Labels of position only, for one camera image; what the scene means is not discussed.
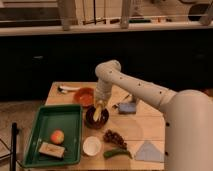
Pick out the blue sponge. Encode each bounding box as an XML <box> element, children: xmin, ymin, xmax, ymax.
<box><xmin>118</xmin><ymin>103</ymin><xmax>136</xmax><ymax>114</ymax></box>

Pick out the dark purple bowl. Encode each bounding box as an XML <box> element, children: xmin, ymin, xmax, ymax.
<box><xmin>85</xmin><ymin>106</ymin><xmax>109</xmax><ymax>129</ymax></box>

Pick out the red yellow apple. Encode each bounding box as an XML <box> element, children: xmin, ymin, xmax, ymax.
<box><xmin>50</xmin><ymin>130</ymin><xmax>64</xmax><ymax>145</ymax></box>

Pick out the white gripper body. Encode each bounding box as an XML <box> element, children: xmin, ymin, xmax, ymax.
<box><xmin>94</xmin><ymin>79</ymin><xmax>112</xmax><ymax>106</ymax></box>

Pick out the yellow banana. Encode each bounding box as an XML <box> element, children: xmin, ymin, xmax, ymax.
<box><xmin>93</xmin><ymin>104</ymin><xmax>103</xmax><ymax>122</ymax></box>

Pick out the small white bowl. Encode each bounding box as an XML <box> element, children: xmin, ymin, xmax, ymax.
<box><xmin>83</xmin><ymin>136</ymin><xmax>102</xmax><ymax>156</ymax></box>

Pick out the green plastic tray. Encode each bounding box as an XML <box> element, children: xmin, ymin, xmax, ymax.
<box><xmin>23</xmin><ymin>104</ymin><xmax>83</xmax><ymax>168</ymax></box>

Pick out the brown wooden block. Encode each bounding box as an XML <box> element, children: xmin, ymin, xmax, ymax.
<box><xmin>39</xmin><ymin>142</ymin><xmax>65</xmax><ymax>158</ymax></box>

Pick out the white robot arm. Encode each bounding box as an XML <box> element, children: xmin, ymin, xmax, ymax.
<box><xmin>95</xmin><ymin>60</ymin><xmax>213</xmax><ymax>171</ymax></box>

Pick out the grey folded cloth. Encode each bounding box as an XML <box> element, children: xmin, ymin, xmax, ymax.
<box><xmin>134</xmin><ymin>141</ymin><xmax>164</xmax><ymax>163</ymax></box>

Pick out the dark grape bunch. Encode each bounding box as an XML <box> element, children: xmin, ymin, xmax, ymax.
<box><xmin>103</xmin><ymin>130</ymin><xmax>127</xmax><ymax>149</ymax></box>

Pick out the green cucumber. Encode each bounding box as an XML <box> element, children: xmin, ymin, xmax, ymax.
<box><xmin>103</xmin><ymin>148</ymin><xmax>132</xmax><ymax>159</ymax></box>

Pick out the orange bowl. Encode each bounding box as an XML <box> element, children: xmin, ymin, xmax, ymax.
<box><xmin>73</xmin><ymin>87</ymin><xmax>94</xmax><ymax>107</ymax></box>

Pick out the white handled brush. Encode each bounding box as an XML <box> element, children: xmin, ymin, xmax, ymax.
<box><xmin>57</xmin><ymin>85</ymin><xmax>80</xmax><ymax>93</ymax></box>

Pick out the black metal stand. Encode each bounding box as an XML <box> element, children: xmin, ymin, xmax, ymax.
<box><xmin>0</xmin><ymin>122</ymin><xmax>21</xmax><ymax>171</ymax></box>

